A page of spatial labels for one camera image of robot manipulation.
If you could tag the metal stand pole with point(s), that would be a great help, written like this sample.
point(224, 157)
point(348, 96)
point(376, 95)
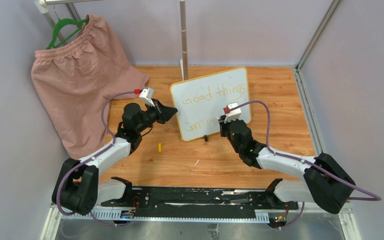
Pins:
point(184, 46)

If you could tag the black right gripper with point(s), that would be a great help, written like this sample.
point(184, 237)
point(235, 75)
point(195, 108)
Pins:
point(223, 125)

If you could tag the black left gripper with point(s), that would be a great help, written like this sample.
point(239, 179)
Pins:
point(166, 113)

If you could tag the yellow framed whiteboard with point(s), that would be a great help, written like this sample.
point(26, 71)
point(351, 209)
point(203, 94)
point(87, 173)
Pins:
point(201, 101)

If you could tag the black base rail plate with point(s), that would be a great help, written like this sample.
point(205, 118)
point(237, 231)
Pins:
point(197, 203)

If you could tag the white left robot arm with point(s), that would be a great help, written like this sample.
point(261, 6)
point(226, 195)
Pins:
point(78, 190)

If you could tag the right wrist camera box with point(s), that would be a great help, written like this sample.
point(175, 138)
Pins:
point(231, 112)

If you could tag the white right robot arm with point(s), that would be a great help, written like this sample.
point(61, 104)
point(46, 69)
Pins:
point(319, 179)

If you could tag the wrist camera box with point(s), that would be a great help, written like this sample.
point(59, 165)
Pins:
point(146, 95)
point(231, 112)

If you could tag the aluminium frame post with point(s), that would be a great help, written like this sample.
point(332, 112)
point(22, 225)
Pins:
point(318, 33)

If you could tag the pink cloth shorts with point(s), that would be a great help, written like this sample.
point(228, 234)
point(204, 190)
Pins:
point(75, 81)

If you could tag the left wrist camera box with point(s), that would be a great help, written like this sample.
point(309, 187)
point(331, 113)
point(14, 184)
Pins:
point(146, 95)

